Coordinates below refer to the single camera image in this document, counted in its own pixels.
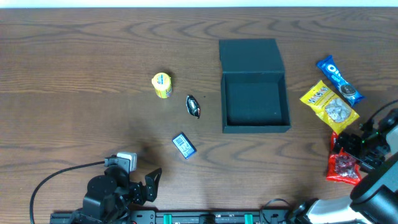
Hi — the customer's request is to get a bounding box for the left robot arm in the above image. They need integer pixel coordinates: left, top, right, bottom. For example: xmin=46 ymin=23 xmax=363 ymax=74
xmin=68 ymin=156 xmax=162 ymax=224

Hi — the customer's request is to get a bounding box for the black cable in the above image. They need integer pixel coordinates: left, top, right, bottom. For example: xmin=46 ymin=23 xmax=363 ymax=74
xmin=359 ymin=99 xmax=398 ymax=130
xmin=29 ymin=161 xmax=106 ymax=224

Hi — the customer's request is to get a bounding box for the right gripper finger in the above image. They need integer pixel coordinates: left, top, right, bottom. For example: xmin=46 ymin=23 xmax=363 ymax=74
xmin=358 ymin=157 xmax=384 ymax=173
xmin=333 ymin=132 xmax=363 ymax=156

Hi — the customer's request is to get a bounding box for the yellow Hacks candy bag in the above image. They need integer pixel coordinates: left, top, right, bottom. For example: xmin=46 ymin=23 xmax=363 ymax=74
xmin=300 ymin=80 xmax=359 ymax=134

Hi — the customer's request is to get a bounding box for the black crumpled candy wrapper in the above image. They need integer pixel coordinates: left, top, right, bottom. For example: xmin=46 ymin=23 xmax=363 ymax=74
xmin=186 ymin=95 xmax=200 ymax=119

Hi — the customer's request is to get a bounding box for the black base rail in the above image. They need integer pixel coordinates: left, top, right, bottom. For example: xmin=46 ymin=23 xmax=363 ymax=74
xmin=49 ymin=208 xmax=294 ymax=224

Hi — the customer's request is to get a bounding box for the red candy bag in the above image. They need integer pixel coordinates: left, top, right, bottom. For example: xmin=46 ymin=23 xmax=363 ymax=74
xmin=326 ymin=132 xmax=362 ymax=185

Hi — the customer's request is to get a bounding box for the blue Oreo cookie pack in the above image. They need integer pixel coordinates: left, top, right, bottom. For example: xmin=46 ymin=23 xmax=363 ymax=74
xmin=317 ymin=55 xmax=364 ymax=106

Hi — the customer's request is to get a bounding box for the right black cable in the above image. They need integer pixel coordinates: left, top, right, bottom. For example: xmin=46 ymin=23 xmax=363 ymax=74
xmin=359 ymin=99 xmax=398 ymax=130

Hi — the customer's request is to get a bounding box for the yellow Mentos gum bottle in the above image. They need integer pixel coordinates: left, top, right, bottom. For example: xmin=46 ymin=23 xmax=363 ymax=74
xmin=151 ymin=72 xmax=172 ymax=98

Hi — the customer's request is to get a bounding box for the blue small carton box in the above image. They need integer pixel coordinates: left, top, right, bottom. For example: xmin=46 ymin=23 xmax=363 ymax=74
xmin=172 ymin=133 xmax=197 ymax=159

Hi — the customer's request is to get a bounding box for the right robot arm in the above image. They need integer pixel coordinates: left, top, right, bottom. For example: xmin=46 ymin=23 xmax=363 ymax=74
xmin=290 ymin=108 xmax=397 ymax=223

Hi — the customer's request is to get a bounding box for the black open box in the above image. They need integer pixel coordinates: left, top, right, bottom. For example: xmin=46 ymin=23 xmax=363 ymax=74
xmin=219 ymin=39 xmax=291 ymax=134

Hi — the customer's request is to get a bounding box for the left black cable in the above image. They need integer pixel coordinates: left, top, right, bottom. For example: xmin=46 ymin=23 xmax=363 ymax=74
xmin=29 ymin=161 xmax=106 ymax=224

